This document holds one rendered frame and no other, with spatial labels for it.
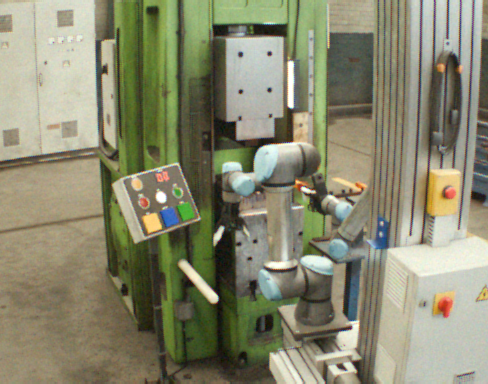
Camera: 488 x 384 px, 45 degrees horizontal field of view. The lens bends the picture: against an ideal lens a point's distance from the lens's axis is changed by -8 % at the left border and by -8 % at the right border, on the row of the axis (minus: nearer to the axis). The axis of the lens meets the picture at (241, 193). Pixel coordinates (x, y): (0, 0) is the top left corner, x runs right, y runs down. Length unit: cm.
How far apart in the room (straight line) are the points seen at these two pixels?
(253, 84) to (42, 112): 536
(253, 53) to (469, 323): 171
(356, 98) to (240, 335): 811
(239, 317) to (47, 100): 535
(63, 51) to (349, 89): 515
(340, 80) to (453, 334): 914
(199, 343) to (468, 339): 195
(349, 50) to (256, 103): 790
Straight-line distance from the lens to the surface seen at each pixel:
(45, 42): 804
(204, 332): 351
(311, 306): 226
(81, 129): 828
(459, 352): 194
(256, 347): 345
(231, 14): 311
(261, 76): 304
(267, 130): 309
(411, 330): 180
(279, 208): 209
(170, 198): 283
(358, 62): 1103
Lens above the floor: 193
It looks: 17 degrees down
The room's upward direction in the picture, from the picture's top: straight up
